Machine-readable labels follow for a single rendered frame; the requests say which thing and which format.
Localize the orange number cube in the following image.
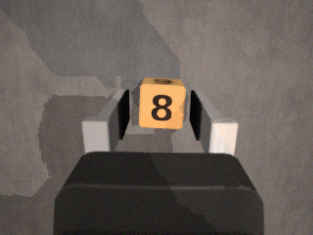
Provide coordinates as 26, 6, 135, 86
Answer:
139, 77, 186, 129

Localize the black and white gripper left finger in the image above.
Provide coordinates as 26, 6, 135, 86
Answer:
82, 89, 130, 154

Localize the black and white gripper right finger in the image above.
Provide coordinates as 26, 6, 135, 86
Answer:
190, 90, 238, 156

